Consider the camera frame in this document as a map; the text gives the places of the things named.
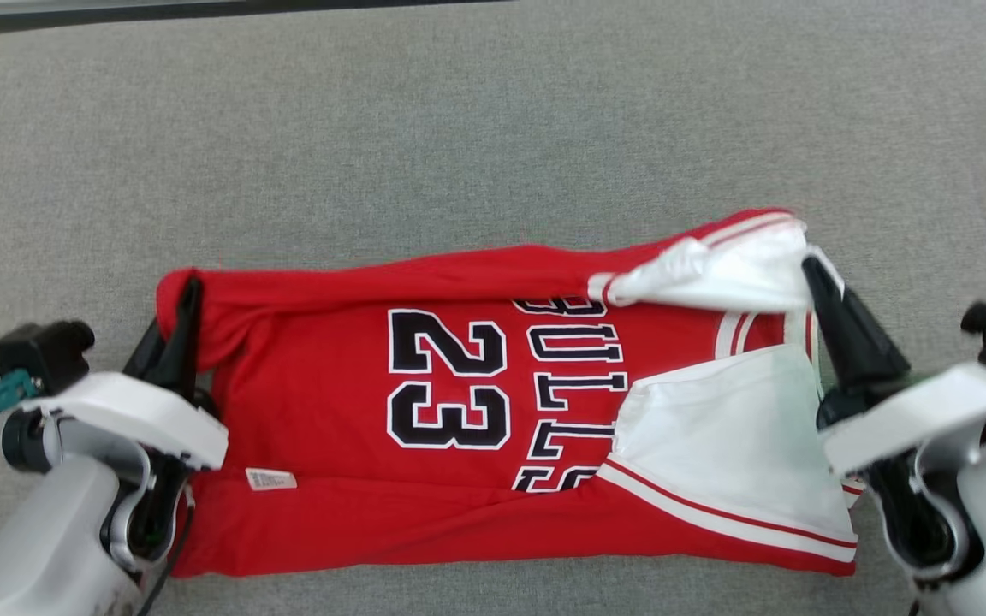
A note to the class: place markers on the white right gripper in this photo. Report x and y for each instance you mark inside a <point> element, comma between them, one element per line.
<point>904,419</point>

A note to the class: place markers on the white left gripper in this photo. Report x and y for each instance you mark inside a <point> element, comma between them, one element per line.
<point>142,411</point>

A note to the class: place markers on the red white Bulls jersey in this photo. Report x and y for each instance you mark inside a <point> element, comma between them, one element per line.
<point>330,513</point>

